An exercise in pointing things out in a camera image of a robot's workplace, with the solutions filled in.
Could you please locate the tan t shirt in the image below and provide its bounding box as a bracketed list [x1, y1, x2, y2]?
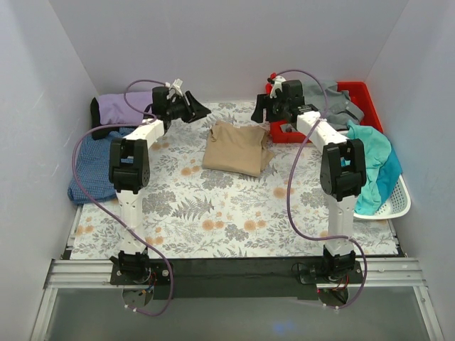
[203, 121, 274, 177]

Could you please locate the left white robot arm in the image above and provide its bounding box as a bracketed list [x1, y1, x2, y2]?
[109, 85, 211, 283]

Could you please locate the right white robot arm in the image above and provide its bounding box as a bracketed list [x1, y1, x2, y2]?
[251, 75, 367, 283]

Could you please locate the red plastic bin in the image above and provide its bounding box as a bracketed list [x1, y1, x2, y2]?
[270, 82, 383, 144]

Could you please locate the grey shirt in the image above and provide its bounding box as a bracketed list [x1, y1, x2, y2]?
[303, 81, 364, 131]

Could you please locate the folded purple shirt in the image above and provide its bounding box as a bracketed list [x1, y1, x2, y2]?
[97, 92, 152, 125]

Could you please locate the floral table cloth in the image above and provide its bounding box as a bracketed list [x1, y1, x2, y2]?
[69, 102, 399, 259]

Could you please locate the folded black garment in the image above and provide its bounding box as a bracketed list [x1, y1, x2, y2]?
[90, 97, 119, 140]

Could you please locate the folded blue checked shirt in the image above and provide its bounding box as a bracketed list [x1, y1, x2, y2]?
[75, 128, 133, 202]

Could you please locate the teal shirt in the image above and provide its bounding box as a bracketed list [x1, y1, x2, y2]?
[347, 121, 402, 215]

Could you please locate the white plastic basket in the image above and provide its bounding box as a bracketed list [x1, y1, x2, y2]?
[354, 174, 411, 220]

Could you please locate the black base bar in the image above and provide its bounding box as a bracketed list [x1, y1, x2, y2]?
[110, 256, 363, 300]

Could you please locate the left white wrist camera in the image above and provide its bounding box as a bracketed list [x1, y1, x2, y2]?
[164, 78, 184, 99]

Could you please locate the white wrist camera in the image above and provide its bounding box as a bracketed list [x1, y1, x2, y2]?
[164, 78, 184, 99]
[265, 72, 286, 98]

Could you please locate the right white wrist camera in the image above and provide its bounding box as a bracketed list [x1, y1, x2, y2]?
[265, 72, 286, 98]

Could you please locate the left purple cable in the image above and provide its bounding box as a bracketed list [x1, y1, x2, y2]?
[72, 79, 175, 317]

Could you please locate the aluminium rail frame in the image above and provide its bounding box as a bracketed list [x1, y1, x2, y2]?
[31, 257, 444, 340]

